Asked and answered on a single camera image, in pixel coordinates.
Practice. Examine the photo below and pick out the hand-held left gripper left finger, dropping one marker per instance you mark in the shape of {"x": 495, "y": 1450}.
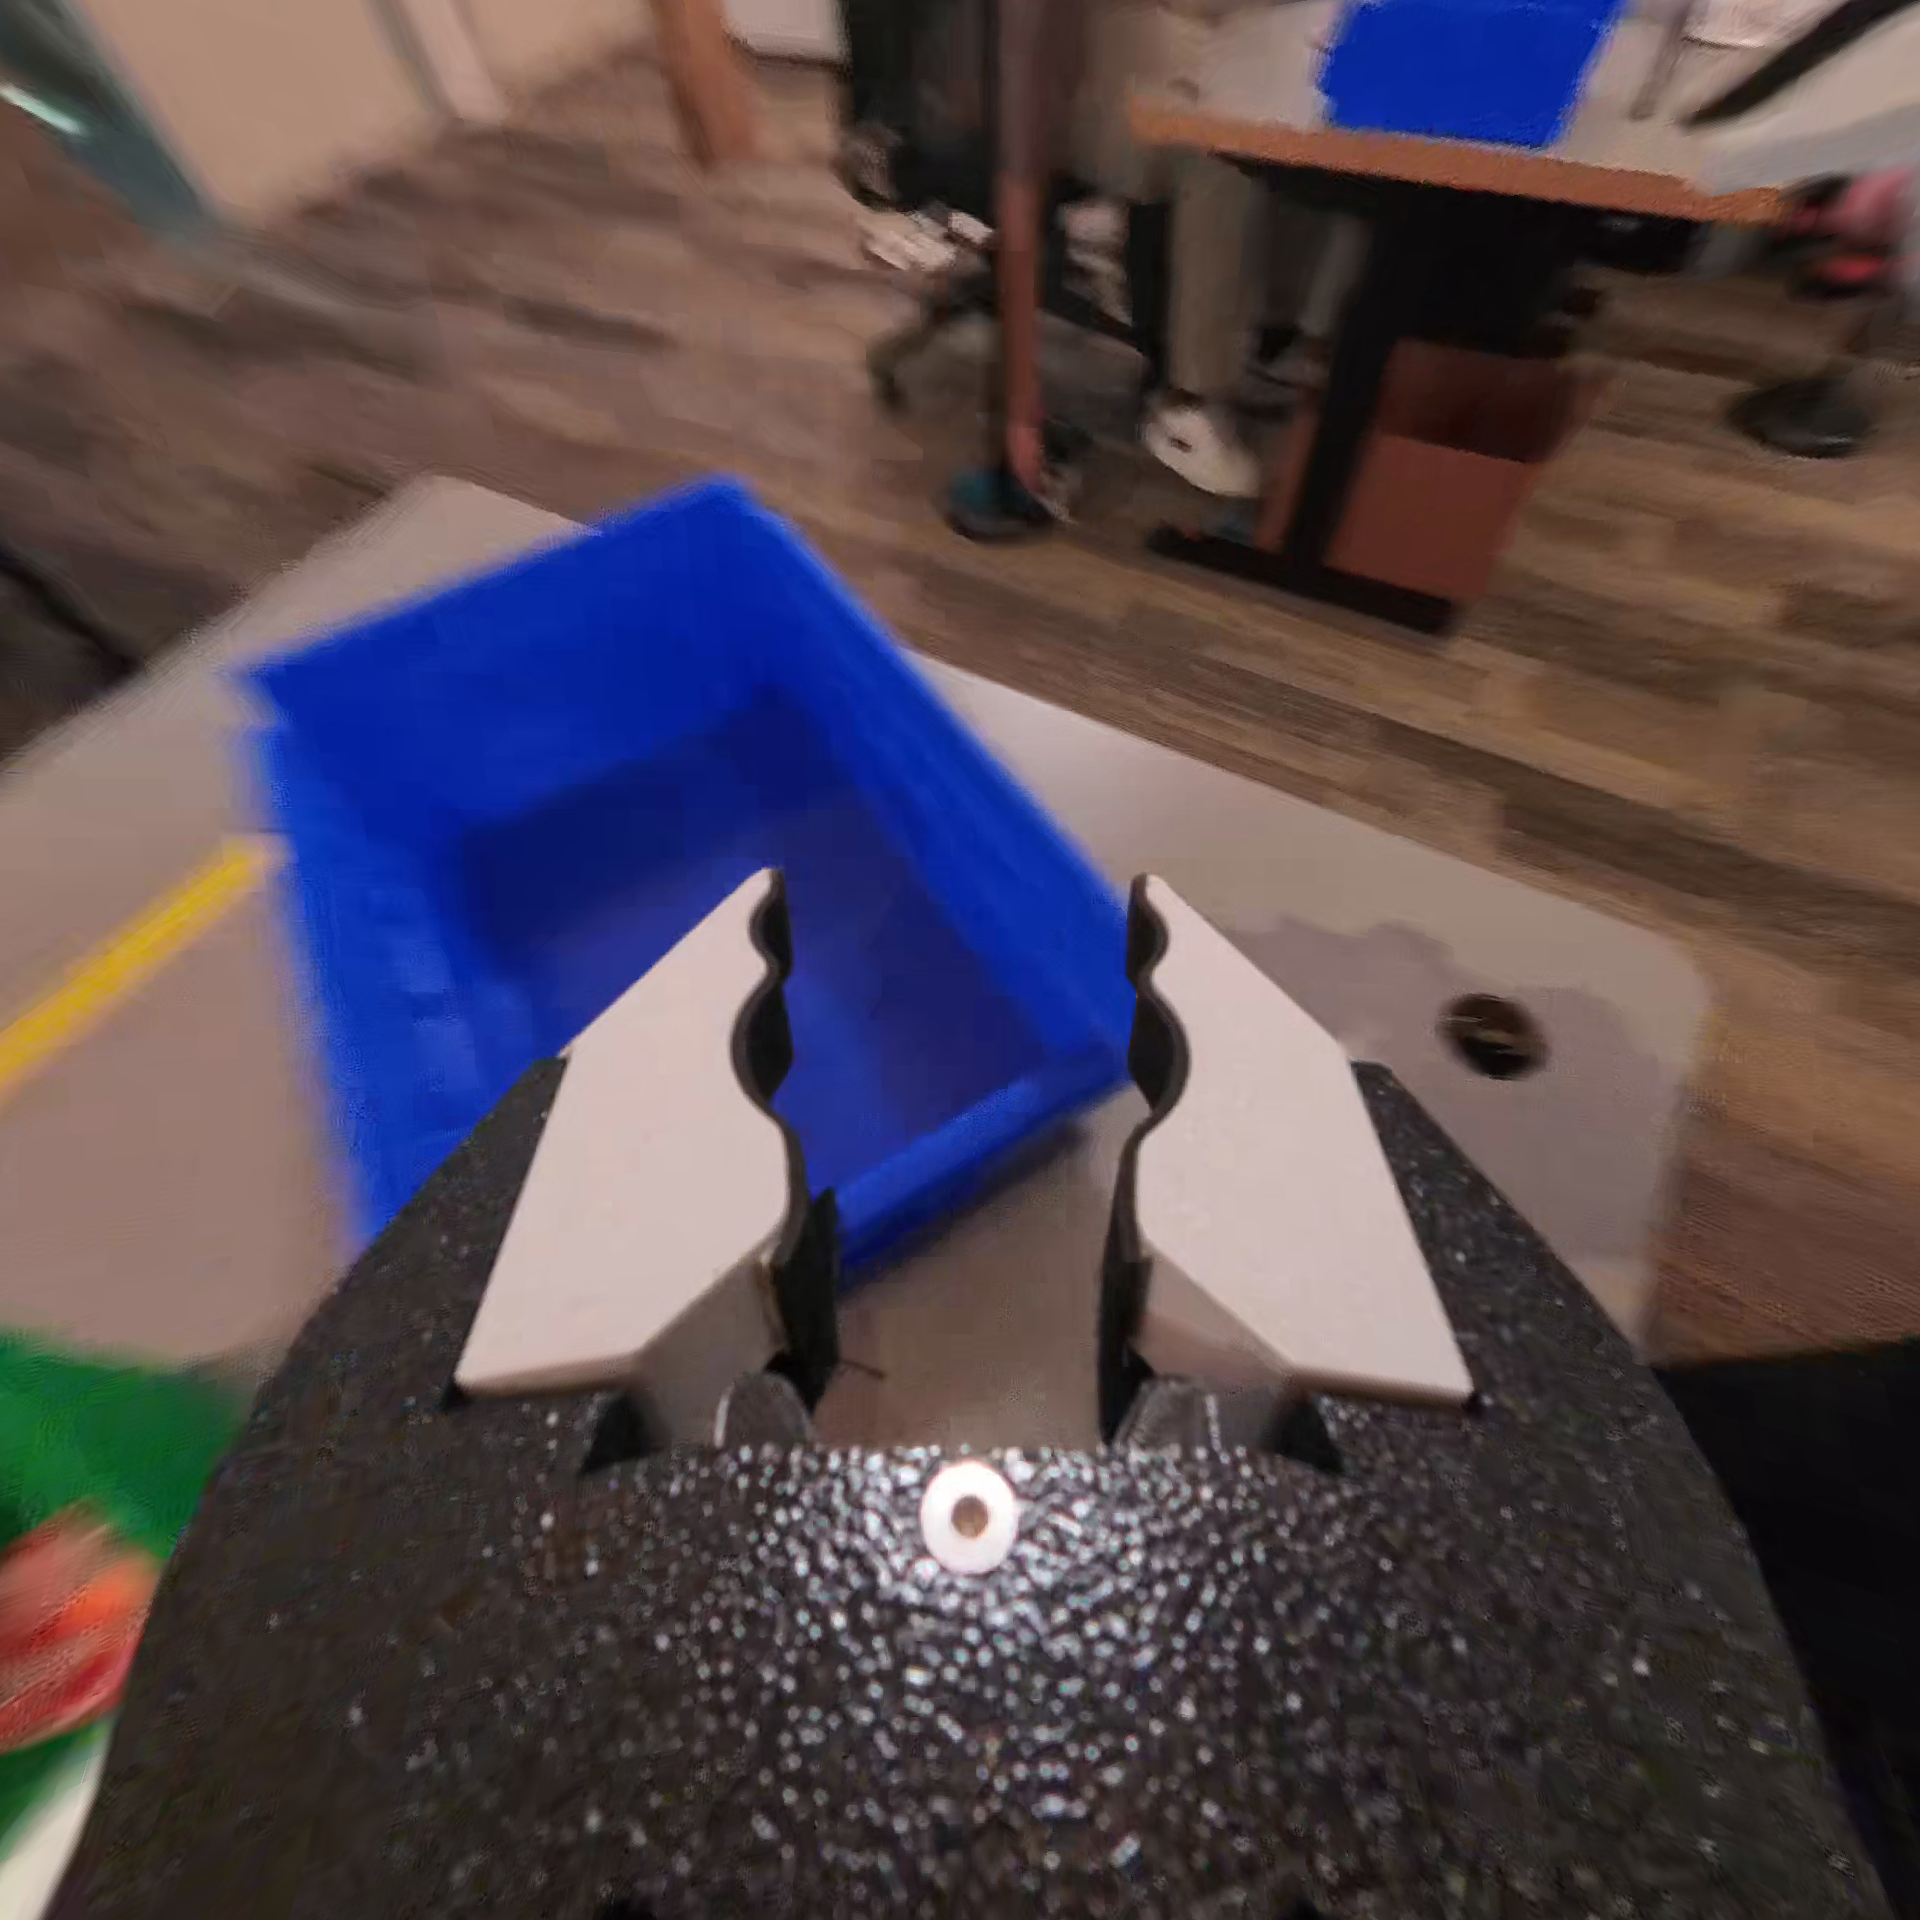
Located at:
{"x": 615, "y": 1202}

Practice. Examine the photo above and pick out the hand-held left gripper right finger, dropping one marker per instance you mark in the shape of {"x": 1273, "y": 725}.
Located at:
{"x": 1292, "y": 1202}

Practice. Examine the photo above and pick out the blue plastic bin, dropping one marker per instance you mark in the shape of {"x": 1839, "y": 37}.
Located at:
{"x": 539, "y": 780}

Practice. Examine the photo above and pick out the green plastic bin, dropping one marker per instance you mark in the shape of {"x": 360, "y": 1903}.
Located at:
{"x": 105, "y": 1440}

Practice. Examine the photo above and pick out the red white yo-yo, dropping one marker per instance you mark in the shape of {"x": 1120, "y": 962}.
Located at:
{"x": 66, "y": 1635}

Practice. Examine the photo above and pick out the white desk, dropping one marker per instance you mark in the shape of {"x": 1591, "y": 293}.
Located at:
{"x": 1351, "y": 902}

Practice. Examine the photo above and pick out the metal nut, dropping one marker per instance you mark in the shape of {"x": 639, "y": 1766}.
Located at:
{"x": 1490, "y": 1037}

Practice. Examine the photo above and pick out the cardboard box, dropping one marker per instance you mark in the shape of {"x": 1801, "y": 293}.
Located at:
{"x": 1457, "y": 482}

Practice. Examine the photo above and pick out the grey work table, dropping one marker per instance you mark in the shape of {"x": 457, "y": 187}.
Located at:
{"x": 1440, "y": 166}

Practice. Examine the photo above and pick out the large blue parts bin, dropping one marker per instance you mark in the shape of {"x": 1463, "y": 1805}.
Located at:
{"x": 1470, "y": 68}

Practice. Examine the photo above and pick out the wooden post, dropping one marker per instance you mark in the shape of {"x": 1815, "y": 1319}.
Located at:
{"x": 708, "y": 76}

